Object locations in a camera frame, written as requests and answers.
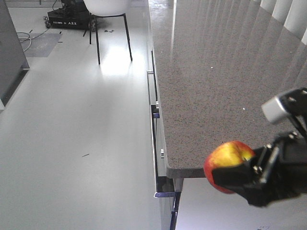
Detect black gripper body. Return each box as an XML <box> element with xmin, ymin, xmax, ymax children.
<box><xmin>254</xmin><ymin>88</ymin><xmax>307</xmax><ymax>207</ymax></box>

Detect grey speckled kitchen counter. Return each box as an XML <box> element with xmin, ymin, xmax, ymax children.
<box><xmin>146</xmin><ymin>0</ymin><xmax>307</xmax><ymax>230</ymax></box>

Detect white floor cable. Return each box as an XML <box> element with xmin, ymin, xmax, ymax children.
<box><xmin>17</xmin><ymin>32</ymin><xmax>33</xmax><ymax>52</ymax></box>

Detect black wheeled robot base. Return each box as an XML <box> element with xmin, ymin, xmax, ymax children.
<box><xmin>43</xmin><ymin>0</ymin><xmax>95</xmax><ymax>31</ymax></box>

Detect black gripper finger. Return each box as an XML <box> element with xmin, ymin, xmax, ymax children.
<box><xmin>212</xmin><ymin>161</ymin><xmax>266</xmax><ymax>206</ymax></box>

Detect red yellow apple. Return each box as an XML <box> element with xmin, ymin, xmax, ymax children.
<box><xmin>203</xmin><ymin>140</ymin><xmax>256</xmax><ymax>194</ymax></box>

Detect white chair with black legs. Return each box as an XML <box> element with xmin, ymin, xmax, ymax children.
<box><xmin>84</xmin><ymin>0</ymin><xmax>133</xmax><ymax>65</ymax></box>

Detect grey cabinet panel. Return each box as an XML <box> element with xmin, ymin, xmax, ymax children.
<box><xmin>0</xmin><ymin>0</ymin><xmax>29</xmax><ymax>111</ymax></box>

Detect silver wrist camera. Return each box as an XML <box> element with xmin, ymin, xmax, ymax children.
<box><xmin>261</xmin><ymin>96</ymin><xmax>290</xmax><ymax>124</ymax></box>

